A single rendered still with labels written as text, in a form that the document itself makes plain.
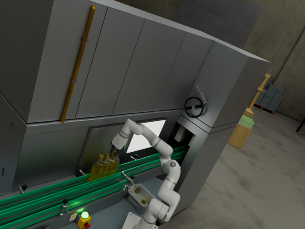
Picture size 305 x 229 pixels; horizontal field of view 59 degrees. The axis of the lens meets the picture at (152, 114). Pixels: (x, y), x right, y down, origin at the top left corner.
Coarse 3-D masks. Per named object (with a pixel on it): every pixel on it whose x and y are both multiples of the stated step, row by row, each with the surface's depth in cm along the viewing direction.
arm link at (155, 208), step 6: (150, 204) 175; (156, 204) 174; (162, 204) 176; (150, 210) 175; (156, 210) 173; (162, 210) 173; (144, 216) 180; (150, 216) 176; (156, 216) 182; (162, 216) 173; (150, 222) 178
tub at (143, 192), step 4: (136, 184) 229; (140, 184) 231; (132, 188) 226; (140, 188) 231; (144, 188) 229; (132, 192) 229; (140, 192) 231; (144, 192) 229; (148, 192) 226; (136, 196) 227; (140, 196) 229; (144, 196) 229; (148, 196) 226; (152, 196) 224; (140, 200) 224; (148, 200) 226
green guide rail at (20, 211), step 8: (120, 176) 214; (88, 184) 189; (96, 184) 195; (104, 184) 204; (72, 192) 179; (80, 192) 186; (88, 192) 193; (48, 200) 166; (56, 200) 172; (24, 208) 154; (32, 208) 159; (40, 208) 164; (0, 216) 144; (8, 216) 149; (16, 216) 153; (0, 224) 147
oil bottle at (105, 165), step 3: (102, 162) 198; (105, 165) 197; (108, 165) 200; (102, 168) 197; (105, 168) 199; (102, 171) 198; (105, 171) 201; (102, 174) 200; (99, 177) 200; (102, 177) 202
